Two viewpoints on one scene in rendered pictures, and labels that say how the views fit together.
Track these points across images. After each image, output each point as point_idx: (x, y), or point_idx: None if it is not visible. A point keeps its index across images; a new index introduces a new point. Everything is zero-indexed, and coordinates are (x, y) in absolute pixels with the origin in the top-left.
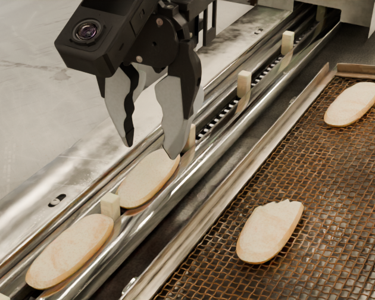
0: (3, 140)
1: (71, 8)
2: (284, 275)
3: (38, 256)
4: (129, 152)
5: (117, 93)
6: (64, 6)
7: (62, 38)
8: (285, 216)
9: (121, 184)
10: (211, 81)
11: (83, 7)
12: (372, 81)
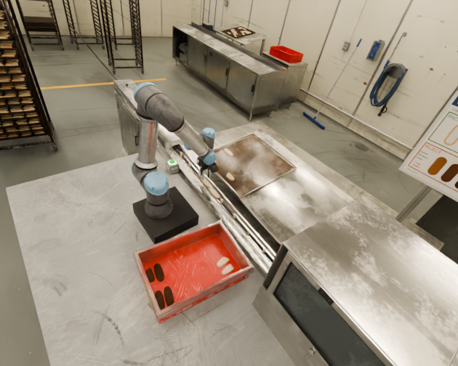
0: None
1: (128, 168)
2: (236, 179)
3: (214, 195)
4: (200, 181)
5: (203, 173)
6: (126, 169)
7: (213, 170)
8: (230, 174)
9: (206, 184)
10: (187, 166)
11: (211, 165)
12: None
